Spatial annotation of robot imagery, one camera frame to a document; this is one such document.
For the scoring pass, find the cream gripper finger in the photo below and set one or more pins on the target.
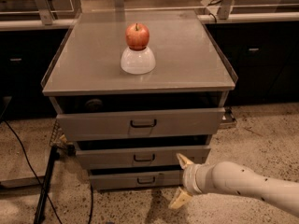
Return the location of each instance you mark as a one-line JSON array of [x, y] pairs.
[[184, 162], [181, 197]]

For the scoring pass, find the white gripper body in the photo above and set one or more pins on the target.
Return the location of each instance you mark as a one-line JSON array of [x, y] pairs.
[[189, 177]]

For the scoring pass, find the grey drawer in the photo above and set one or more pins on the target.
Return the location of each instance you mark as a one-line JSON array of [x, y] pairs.
[[123, 116], [136, 178], [140, 152]]

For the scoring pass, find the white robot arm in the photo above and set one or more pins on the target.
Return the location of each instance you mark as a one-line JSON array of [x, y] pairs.
[[229, 178]]

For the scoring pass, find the grey top drawer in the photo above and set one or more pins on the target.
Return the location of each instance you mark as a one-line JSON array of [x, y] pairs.
[[123, 116]]

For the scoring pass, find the grey bottom drawer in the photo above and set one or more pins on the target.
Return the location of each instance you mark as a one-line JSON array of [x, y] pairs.
[[136, 178]]

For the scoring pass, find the grey drawer cabinet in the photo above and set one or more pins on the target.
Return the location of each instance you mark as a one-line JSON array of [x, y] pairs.
[[134, 89]]

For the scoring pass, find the white upturned bowl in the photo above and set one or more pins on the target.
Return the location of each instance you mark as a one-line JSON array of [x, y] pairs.
[[138, 62]]

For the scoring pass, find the black metal stand leg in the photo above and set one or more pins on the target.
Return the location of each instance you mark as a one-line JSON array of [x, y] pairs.
[[45, 186]]

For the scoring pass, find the dark lab bench cabinets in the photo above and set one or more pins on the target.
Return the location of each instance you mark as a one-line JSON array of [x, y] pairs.
[[264, 55]]

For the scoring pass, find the red apple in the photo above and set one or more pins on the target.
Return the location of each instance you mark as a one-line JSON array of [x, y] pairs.
[[137, 36]]

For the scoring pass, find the wire basket with items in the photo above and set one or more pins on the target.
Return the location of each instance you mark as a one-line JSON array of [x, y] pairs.
[[58, 140]]

